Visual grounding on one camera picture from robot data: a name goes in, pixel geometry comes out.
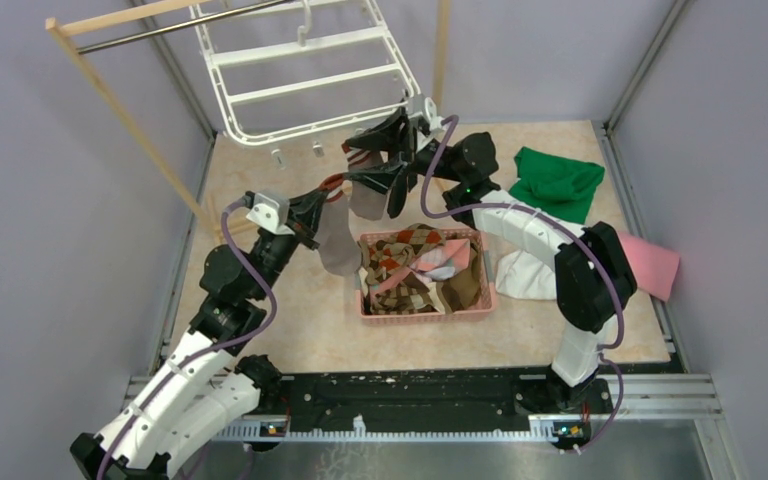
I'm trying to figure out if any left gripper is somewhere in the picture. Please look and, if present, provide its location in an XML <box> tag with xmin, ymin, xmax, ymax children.
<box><xmin>248</xmin><ymin>186</ymin><xmax>329</xmax><ymax>300</ymax></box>

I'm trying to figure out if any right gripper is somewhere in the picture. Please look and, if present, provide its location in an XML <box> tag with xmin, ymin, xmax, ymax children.
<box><xmin>343</xmin><ymin>108</ymin><xmax>464</xmax><ymax>196</ymax></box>

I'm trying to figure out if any grey orange striped sock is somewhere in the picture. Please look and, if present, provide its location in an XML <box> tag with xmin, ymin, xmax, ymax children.
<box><xmin>343</xmin><ymin>145</ymin><xmax>387</xmax><ymax>221</ymax></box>

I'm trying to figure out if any white clip hanger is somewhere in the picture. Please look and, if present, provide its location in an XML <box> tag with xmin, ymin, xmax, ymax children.
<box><xmin>188</xmin><ymin>1</ymin><xmax>423</xmax><ymax>158</ymax></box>

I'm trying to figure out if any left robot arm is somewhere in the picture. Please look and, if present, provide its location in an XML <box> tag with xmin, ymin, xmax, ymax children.
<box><xmin>70</xmin><ymin>180</ymin><xmax>341</xmax><ymax>479</ymax></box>

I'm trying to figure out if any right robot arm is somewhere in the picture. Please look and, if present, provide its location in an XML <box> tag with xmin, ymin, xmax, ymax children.
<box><xmin>344</xmin><ymin>108</ymin><xmax>638</xmax><ymax>412</ymax></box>

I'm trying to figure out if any pink plastic basket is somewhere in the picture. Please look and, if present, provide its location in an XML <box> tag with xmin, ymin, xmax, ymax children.
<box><xmin>356</xmin><ymin>224</ymin><xmax>497</xmax><ymax>325</ymax></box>

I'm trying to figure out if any brown striped sock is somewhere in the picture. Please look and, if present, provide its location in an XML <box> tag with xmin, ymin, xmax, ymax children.
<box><xmin>435</xmin><ymin>249</ymin><xmax>483</xmax><ymax>314</ymax></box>

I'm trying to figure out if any white cloth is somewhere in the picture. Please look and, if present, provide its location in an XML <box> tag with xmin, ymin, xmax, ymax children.
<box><xmin>495</xmin><ymin>224</ymin><xmax>563</xmax><ymax>301</ymax></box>

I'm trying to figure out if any green cloth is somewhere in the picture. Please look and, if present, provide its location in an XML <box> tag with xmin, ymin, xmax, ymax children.
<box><xmin>509</xmin><ymin>147</ymin><xmax>606</xmax><ymax>224</ymax></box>

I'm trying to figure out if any metal rack rod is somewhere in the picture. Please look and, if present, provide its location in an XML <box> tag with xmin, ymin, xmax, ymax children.
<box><xmin>77</xmin><ymin>1</ymin><xmax>288</xmax><ymax>55</ymax></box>

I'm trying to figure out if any pink cloth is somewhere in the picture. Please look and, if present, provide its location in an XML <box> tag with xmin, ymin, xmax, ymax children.
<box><xmin>618</xmin><ymin>232</ymin><xmax>680</xmax><ymax>302</ymax></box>

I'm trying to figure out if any wooden drying rack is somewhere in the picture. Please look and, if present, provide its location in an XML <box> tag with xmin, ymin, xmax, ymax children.
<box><xmin>45</xmin><ymin>1</ymin><xmax>421</xmax><ymax>231</ymax></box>

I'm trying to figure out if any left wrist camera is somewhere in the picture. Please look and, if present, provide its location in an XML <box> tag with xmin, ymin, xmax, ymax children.
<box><xmin>246</xmin><ymin>190</ymin><xmax>292</xmax><ymax>235</ymax></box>

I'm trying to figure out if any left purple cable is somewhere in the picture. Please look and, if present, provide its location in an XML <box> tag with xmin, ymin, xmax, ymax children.
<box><xmin>95</xmin><ymin>198</ymin><xmax>279</xmax><ymax>480</ymax></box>

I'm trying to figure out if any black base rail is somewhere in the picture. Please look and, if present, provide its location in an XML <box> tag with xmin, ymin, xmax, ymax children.
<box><xmin>218</xmin><ymin>364</ymin><xmax>624</xmax><ymax>439</ymax></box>

